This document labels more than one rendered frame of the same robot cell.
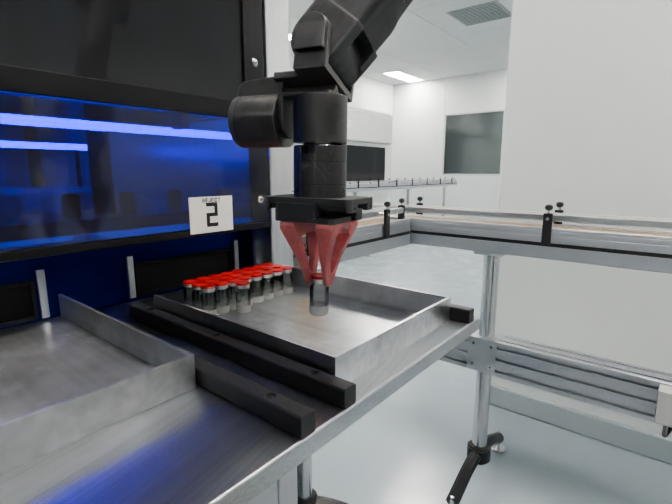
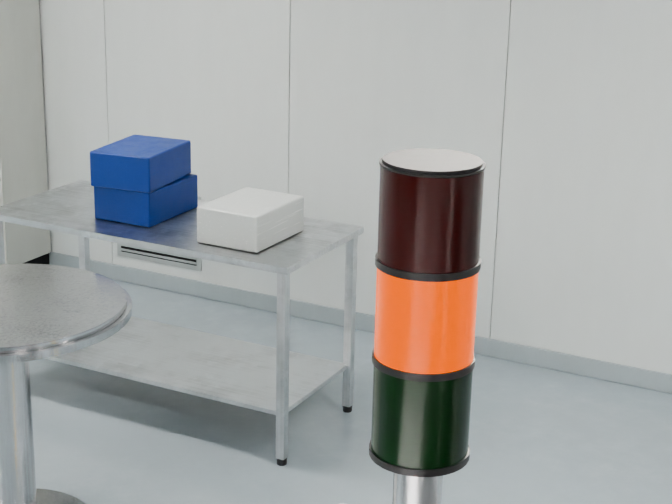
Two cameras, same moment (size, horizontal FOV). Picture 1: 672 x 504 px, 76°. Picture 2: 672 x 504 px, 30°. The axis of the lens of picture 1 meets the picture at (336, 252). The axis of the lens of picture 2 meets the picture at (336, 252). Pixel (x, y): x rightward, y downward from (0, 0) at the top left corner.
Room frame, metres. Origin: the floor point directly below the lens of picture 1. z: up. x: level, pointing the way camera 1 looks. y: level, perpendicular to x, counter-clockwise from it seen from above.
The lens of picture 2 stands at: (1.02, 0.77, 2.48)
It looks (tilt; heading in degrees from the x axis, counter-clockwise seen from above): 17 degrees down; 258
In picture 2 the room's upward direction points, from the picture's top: 1 degrees clockwise
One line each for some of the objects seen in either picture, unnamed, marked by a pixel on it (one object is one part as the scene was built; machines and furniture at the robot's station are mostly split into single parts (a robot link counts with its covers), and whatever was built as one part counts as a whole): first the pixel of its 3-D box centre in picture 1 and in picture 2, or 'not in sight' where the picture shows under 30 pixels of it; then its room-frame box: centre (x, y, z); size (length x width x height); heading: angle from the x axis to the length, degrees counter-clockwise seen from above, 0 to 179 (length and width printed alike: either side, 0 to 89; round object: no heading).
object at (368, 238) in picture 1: (334, 230); not in sight; (1.24, 0.00, 0.92); 0.69 x 0.16 x 0.16; 141
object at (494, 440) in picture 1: (478, 462); not in sight; (1.37, -0.51, 0.07); 0.50 x 0.08 x 0.14; 141
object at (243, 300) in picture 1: (243, 296); not in sight; (0.62, 0.14, 0.90); 0.02 x 0.02 x 0.05
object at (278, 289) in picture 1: (250, 289); not in sight; (0.66, 0.14, 0.90); 0.18 x 0.02 x 0.05; 141
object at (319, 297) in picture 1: (319, 295); not in sight; (0.47, 0.02, 0.95); 0.02 x 0.02 x 0.04
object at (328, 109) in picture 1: (315, 120); not in sight; (0.47, 0.02, 1.14); 0.07 x 0.06 x 0.07; 67
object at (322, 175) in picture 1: (320, 179); not in sight; (0.47, 0.02, 1.08); 0.10 x 0.07 x 0.07; 64
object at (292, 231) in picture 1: (321, 244); not in sight; (0.47, 0.02, 1.01); 0.07 x 0.07 x 0.09; 64
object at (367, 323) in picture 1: (300, 307); not in sight; (0.59, 0.05, 0.90); 0.34 x 0.26 x 0.04; 51
